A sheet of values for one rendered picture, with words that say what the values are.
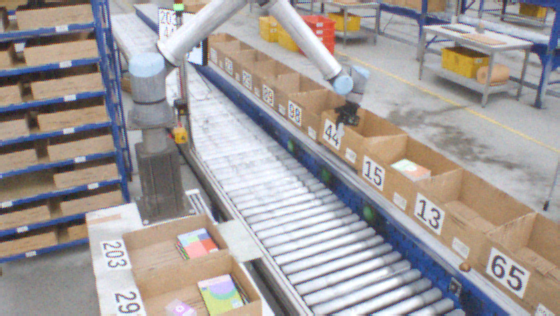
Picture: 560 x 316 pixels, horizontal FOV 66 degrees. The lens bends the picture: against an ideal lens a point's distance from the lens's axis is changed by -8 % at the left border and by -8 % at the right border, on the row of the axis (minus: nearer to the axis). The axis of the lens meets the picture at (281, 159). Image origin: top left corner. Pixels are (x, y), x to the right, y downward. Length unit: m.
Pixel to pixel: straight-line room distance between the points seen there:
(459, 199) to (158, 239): 1.34
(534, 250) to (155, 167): 1.61
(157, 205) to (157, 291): 0.54
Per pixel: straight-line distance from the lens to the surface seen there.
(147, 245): 2.05
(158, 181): 2.13
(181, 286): 1.81
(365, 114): 2.64
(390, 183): 2.04
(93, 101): 3.20
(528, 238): 1.96
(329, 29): 7.59
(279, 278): 1.84
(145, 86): 1.97
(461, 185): 2.13
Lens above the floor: 1.97
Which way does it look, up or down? 27 degrees down
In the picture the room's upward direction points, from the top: straight up
